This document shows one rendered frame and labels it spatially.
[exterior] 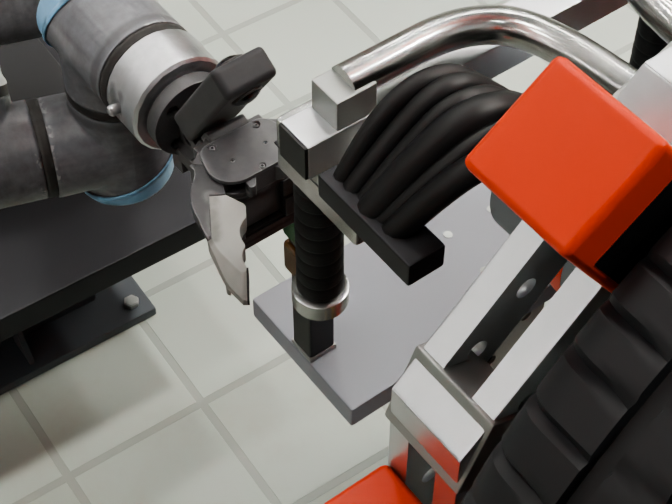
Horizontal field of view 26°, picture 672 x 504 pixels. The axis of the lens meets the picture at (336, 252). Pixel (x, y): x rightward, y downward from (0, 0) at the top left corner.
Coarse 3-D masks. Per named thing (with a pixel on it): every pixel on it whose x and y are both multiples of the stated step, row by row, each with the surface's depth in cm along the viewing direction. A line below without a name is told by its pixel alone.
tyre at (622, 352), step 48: (624, 288) 68; (576, 336) 69; (624, 336) 67; (576, 384) 68; (624, 384) 67; (528, 432) 70; (576, 432) 68; (624, 432) 67; (480, 480) 72; (528, 480) 70; (576, 480) 68; (624, 480) 66
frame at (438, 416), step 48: (624, 96) 75; (528, 240) 77; (480, 288) 78; (528, 288) 80; (576, 288) 75; (432, 336) 80; (480, 336) 79; (528, 336) 76; (432, 384) 79; (480, 384) 79; (528, 384) 77; (432, 432) 79; (480, 432) 77; (432, 480) 88
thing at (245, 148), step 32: (160, 96) 113; (160, 128) 114; (224, 128) 110; (256, 128) 110; (192, 160) 116; (224, 160) 108; (256, 160) 108; (256, 192) 108; (288, 192) 112; (256, 224) 113; (288, 224) 114
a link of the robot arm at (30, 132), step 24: (0, 72) 126; (0, 96) 125; (0, 120) 125; (24, 120) 125; (0, 144) 124; (24, 144) 124; (48, 144) 125; (0, 168) 124; (24, 168) 125; (48, 168) 125; (0, 192) 125; (24, 192) 126; (48, 192) 127
